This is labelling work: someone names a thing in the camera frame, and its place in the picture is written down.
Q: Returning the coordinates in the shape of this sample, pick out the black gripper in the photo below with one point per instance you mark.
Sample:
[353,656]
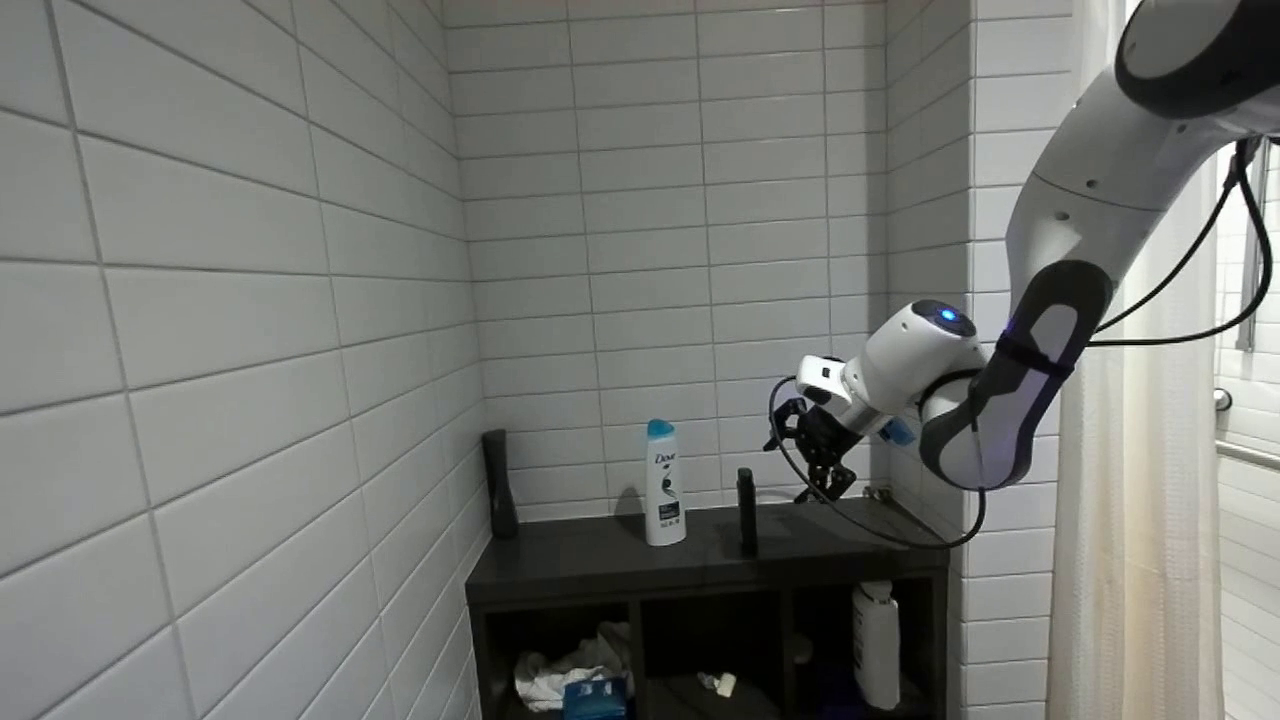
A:
[808,431]

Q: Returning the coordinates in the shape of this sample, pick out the small black bottle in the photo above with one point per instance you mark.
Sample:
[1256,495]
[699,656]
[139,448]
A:
[746,515]

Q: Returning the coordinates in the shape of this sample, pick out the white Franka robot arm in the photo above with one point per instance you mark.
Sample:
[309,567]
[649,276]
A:
[1066,172]

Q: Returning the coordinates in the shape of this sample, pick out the white shampoo bottle blue cap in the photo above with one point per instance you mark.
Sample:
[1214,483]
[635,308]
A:
[665,486]

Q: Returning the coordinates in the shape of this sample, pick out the plain white bottle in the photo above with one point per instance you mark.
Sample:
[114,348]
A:
[877,645]

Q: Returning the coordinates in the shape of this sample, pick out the tall dark grey bottle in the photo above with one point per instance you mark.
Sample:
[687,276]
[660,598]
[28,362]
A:
[498,486]

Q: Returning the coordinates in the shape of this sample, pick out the small white item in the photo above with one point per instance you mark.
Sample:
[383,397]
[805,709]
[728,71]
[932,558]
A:
[723,680]

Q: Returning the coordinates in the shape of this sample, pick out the black cubby shelf unit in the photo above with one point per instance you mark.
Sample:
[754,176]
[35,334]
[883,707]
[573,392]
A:
[601,567]

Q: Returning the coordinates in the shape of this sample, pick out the white shower curtain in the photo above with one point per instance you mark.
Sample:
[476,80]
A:
[1134,533]

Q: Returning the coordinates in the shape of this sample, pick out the small blue box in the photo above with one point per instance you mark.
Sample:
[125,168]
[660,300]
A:
[595,696]

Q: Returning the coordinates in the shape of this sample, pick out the crumpled white cloth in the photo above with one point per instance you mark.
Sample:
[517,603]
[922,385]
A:
[554,678]

